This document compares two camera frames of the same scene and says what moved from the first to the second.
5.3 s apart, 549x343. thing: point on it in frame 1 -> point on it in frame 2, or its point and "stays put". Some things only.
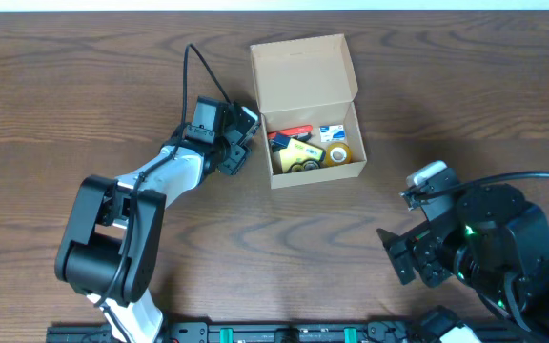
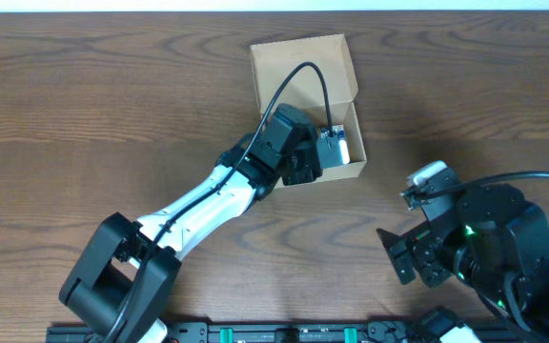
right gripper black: [413, 254] stays put
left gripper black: [238, 148] -> [328, 150]
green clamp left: [226, 335] stays put
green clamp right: [350, 334] stays put
